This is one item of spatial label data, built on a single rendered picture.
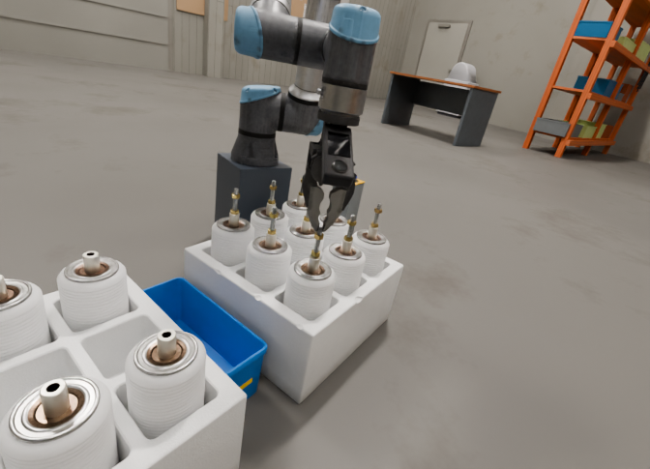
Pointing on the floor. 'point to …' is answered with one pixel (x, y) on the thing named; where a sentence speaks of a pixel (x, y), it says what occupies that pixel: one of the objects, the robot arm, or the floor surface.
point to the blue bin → (213, 331)
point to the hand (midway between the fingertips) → (321, 226)
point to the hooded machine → (465, 73)
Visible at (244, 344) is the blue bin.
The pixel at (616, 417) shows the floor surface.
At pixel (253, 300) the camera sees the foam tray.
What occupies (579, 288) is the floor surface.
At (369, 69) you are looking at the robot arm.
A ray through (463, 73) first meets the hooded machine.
